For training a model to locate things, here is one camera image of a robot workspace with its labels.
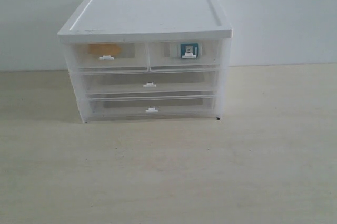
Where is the small blue white card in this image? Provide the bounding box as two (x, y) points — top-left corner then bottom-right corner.
(180, 43), (199, 59)

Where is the yellow cheese wedge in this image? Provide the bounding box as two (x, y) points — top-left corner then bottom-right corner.
(88, 43), (122, 56)

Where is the white plastic drawer cabinet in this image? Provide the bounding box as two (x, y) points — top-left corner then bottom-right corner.
(57, 0), (233, 119)

